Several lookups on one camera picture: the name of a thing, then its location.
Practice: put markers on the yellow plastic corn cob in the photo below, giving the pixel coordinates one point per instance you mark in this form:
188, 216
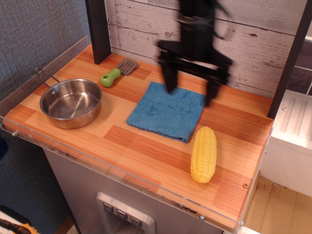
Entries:
204, 154

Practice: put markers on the stainless steel pan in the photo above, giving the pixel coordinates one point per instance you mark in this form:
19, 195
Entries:
72, 103

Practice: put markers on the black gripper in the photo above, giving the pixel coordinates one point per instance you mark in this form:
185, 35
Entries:
194, 52

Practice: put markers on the clear acrylic edge guard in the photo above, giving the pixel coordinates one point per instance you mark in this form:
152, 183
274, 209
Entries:
160, 166

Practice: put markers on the dark vertical post left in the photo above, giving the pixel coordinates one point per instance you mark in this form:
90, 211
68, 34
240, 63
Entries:
98, 27

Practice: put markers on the dark vertical post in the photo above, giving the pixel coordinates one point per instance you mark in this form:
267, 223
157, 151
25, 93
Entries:
98, 27
292, 58

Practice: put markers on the blue cloth napkin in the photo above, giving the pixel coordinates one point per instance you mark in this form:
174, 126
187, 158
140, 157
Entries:
173, 115

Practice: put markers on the white toy sink unit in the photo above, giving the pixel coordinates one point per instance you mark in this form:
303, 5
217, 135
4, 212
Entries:
287, 160

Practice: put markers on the green handled grey spatula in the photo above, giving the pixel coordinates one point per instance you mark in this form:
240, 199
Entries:
125, 67

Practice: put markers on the grey toy fridge cabinet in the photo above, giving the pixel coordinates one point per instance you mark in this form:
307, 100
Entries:
80, 186

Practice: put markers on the orange object bottom left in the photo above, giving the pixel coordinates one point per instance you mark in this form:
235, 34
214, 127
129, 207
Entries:
25, 229

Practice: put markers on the dark vertical post right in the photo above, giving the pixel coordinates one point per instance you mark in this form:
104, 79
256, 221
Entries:
292, 58

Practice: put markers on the silver dispenser button panel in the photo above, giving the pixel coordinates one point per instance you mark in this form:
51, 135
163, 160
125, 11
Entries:
121, 218

